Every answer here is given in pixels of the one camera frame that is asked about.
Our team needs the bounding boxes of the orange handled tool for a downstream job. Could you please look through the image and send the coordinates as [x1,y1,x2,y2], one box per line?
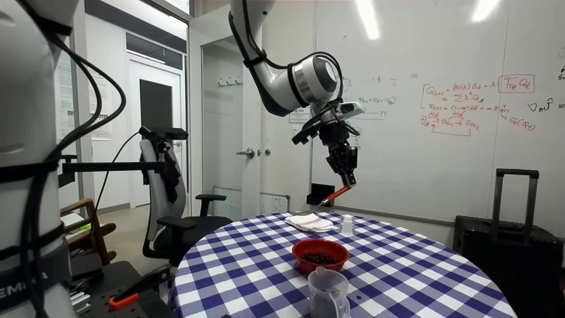
[106,292,142,313]

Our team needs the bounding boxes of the black box on wall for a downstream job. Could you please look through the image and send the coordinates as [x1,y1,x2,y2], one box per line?
[306,182,338,209]

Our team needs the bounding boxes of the black wheeled suitcase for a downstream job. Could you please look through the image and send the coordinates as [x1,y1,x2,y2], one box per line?
[452,168,565,318]

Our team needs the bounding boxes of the black grey office chair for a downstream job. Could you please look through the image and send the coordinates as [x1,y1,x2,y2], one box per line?
[138,124,235,271]

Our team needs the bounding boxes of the wooden stool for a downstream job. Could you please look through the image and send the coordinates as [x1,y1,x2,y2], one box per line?
[59,198,119,267]

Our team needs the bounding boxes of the dark coffee beans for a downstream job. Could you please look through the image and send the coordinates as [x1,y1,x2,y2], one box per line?
[302,251,339,265]

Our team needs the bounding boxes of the folded white towel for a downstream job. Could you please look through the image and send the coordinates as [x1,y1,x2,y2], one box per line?
[286,210,336,235]

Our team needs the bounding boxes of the small white plastic bottle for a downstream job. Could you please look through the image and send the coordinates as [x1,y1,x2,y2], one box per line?
[341,214,357,239]

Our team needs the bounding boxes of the blue white checkered tablecloth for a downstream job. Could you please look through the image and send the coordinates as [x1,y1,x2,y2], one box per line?
[170,210,519,318]

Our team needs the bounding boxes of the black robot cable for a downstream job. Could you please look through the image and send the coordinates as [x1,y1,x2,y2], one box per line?
[20,0,129,318]

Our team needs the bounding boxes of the black horizontal mounting bar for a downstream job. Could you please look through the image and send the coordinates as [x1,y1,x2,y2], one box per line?
[0,156,182,184]

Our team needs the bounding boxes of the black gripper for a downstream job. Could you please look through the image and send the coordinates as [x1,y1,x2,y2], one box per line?
[320,122,360,189]

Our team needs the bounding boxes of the black robot cart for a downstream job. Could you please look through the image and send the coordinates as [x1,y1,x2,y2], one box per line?
[69,262,179,318]

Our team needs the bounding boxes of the clear plastic jug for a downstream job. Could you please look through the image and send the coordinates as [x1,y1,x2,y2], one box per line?
[306,267,353,318]

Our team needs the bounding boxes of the wall whiteboard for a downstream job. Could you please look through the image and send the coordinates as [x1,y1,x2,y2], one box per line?
[311,0,565,228]

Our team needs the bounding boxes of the red plastic bowl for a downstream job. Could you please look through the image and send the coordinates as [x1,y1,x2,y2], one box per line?
[292,237,352,276]

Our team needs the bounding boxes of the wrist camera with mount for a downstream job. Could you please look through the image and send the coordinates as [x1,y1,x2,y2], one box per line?
[292,99,366,147]

